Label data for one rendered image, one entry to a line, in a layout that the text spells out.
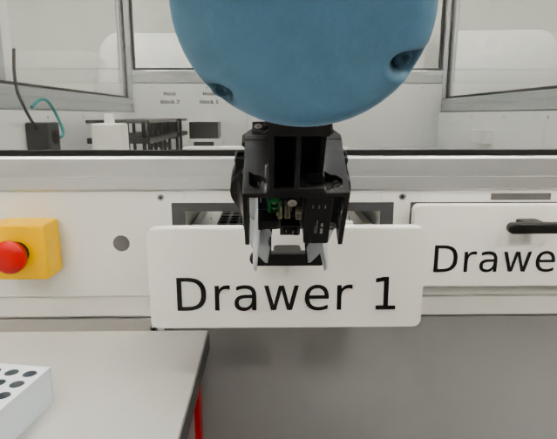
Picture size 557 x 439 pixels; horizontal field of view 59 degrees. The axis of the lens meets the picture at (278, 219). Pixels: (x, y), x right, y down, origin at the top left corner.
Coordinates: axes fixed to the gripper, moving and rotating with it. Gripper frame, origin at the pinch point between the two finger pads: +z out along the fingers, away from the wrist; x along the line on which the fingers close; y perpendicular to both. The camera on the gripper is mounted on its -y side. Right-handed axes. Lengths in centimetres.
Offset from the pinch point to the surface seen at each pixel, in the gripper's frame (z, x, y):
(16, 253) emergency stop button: 9.8, -31.7, -7.3
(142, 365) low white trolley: 17.3, -16.4, 3.4
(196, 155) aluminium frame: 5.9, -11.2, -20.5
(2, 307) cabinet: 22.4, -38.5, -7.9
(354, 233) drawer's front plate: 2.3, 7.1, -3.6
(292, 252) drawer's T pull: 1.3, 0.5, -0.2
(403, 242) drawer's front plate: 3.1, 12.2, -3.0
